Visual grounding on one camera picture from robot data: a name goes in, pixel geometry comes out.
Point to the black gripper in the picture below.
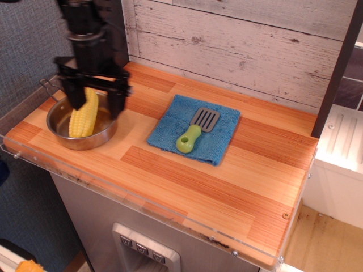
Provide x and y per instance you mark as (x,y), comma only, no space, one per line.
(93,65)

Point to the yellow plastic corn cob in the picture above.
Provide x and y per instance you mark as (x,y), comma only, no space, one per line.
(82,121)

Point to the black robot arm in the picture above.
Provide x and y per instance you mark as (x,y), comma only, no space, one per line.
(96,31)

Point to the small steel saucepan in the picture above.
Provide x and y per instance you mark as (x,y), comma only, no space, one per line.
(58,120)

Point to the clear acrylic edge guard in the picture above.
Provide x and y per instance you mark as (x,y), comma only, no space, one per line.
(244,206)

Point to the grey toy fridge cabinet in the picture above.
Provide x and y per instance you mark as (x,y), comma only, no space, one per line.
(94,215)

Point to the silver dispenser panel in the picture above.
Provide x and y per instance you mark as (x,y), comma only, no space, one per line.
(146,249)

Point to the orange object bottom left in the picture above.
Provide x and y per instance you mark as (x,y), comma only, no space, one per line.
(29,266)

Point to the white toy sink unit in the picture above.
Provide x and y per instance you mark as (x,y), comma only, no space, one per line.
(334,187)

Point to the dark left frame post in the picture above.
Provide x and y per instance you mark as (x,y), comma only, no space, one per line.
(112,13)

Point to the dark frame post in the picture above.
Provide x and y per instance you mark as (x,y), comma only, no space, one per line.
(338,72)
(112,13)

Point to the grey spatula green handle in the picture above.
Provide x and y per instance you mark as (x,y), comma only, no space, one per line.
(204,120)

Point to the dark right frame post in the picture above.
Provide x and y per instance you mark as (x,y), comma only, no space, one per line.
(338,72)

